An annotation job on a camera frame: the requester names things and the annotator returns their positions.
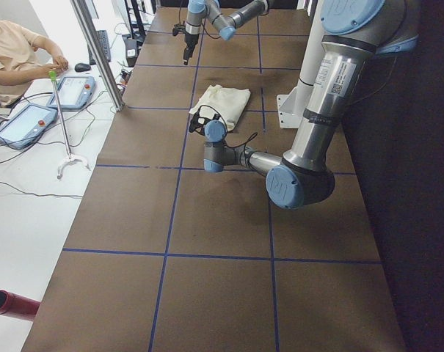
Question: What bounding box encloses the near blue teach pendant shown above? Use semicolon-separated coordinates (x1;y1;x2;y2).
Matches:
0;103;57;150

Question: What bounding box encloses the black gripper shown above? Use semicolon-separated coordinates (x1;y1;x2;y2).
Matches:
189;112;221;135
172;23;200;65

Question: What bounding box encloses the aluminium frame post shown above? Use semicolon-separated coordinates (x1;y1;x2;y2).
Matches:
70;0;125;111

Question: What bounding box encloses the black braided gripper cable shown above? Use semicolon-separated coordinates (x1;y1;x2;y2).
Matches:
192;105;261;162

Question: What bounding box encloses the red cylinder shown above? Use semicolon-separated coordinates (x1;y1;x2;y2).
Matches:
0;290;40;321

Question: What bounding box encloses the cream long-sleeve cat shirt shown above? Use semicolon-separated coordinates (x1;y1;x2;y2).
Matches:
189;84;251;132

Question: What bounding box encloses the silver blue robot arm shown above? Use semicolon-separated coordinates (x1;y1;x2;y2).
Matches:
191;1;421;209
172;0;274;66

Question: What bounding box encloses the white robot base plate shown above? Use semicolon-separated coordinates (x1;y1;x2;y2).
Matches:
277;89;310;129

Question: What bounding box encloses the seated person beige shirt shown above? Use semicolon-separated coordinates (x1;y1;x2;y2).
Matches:
0;20;69;108

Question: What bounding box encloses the metal reacher grabber tool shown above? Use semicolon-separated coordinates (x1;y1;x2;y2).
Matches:
48;70;90;180

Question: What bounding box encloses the far blue teach pendant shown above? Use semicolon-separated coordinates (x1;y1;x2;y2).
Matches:
52;76;95;111

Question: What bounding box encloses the black keyboard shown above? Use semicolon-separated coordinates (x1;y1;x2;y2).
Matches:
87;29;112;66

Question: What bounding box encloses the black computer mouse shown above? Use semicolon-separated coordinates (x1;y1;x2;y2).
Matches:
74;62;92;73

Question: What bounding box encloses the blue teach pendant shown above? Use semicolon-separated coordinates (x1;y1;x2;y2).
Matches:
0;103;57;150
52;76;95;111

